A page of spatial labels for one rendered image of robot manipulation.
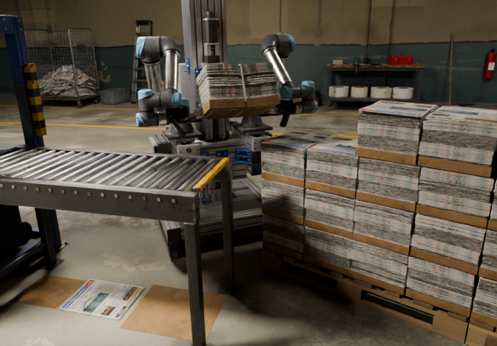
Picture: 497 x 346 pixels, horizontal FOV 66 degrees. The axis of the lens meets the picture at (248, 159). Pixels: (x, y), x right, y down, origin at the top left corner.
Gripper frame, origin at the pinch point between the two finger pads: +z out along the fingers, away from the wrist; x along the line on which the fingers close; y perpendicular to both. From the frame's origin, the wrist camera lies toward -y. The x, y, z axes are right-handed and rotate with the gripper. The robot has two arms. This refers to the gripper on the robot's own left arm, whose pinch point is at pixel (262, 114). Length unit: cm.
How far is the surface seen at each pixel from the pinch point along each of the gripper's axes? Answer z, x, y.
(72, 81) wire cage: 143, -700, 224
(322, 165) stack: -19.0, 26.4, -34.1
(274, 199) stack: -2, -6, -51
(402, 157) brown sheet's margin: -40, 62, -36
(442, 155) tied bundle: -50, 76, -37
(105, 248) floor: 97, -90, -71
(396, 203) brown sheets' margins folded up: -40, 53, -57
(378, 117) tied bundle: -34, 58, -16
